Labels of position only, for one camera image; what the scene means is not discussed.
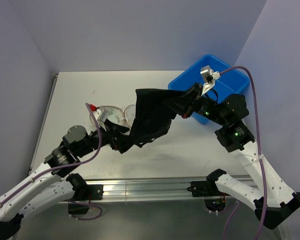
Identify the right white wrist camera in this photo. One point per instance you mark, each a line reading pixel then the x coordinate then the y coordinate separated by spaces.
pixel 209 77

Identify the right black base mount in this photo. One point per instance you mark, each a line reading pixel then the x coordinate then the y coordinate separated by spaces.
pixel 204 189

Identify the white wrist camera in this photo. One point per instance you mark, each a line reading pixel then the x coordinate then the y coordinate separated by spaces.
pixel 209 77
pixel 100 113

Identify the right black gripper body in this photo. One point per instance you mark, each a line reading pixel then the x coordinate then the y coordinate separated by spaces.
pixel 205 107

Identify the blue plastic bin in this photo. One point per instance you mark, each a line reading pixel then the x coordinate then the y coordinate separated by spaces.
pixel 225 75

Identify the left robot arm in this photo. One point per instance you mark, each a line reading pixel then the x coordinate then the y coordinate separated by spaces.
pixel 53 181

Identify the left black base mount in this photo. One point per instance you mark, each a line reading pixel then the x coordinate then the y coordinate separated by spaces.
pixel 93 192

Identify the black garment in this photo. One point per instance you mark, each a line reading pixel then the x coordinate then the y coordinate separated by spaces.
pixel 152 118

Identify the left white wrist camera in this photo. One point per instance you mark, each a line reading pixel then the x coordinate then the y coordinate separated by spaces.
pixel 100 113

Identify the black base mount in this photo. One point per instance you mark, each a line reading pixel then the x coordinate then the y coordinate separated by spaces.
pixel 204 189
pixel 93 192

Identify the pale mint bra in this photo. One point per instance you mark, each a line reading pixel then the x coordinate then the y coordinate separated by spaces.
pixel 114 115

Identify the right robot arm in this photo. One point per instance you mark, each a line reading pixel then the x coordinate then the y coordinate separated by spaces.
pixel 273 201

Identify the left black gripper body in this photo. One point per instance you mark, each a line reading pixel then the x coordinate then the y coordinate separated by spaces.
pixel 107 137

